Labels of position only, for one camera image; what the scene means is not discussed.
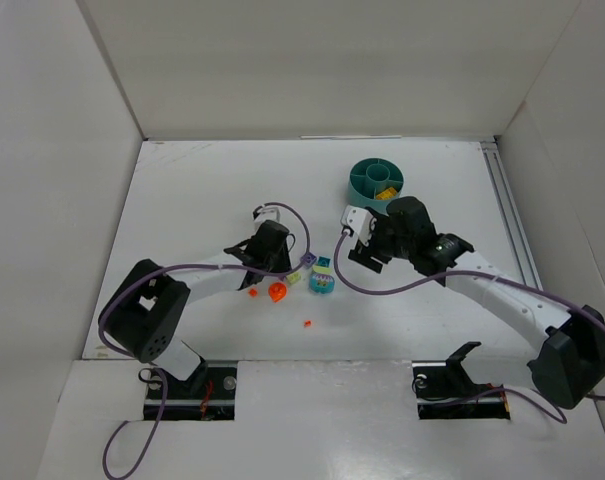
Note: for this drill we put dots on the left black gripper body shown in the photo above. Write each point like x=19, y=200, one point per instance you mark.
x=280, y=261

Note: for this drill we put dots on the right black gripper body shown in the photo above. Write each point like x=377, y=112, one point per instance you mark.
x=370, y=252

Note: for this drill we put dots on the yellow arched lego brick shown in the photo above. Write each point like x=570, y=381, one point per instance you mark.
x=387, y=194

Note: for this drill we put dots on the purple square lego brick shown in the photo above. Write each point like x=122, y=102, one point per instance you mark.
x=308, y=260

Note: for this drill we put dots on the orange round lego piece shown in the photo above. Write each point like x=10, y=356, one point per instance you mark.
x=277, y=291

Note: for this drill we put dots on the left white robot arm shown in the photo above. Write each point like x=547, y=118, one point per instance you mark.
x=143, y=314

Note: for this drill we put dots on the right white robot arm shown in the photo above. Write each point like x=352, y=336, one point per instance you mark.
x=569, y=341

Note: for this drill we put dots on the small teal lego brick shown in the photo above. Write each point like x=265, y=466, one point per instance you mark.
x=323, y=262

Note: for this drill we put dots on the light green lego brick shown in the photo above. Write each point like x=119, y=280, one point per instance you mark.
x=294, y=278

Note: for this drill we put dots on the teal painted face lego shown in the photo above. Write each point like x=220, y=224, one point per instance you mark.
x=321, y=280

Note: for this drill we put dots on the teal round divided container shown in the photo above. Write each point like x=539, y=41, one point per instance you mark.
x=368, y=178

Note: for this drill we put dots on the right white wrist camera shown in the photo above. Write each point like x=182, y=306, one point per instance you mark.
x=358, y=222

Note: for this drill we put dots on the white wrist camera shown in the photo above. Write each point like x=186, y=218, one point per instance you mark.
x=358, y=222
x=264, y=213

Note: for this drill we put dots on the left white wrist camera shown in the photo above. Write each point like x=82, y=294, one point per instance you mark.
x=264, y=213

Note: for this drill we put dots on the aluminium rail right side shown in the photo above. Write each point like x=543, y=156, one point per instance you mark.
x=515, y=231

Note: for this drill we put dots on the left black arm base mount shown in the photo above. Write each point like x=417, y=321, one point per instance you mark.
x=208, y=396

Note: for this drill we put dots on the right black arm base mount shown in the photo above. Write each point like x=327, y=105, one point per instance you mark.
x=445, y=391

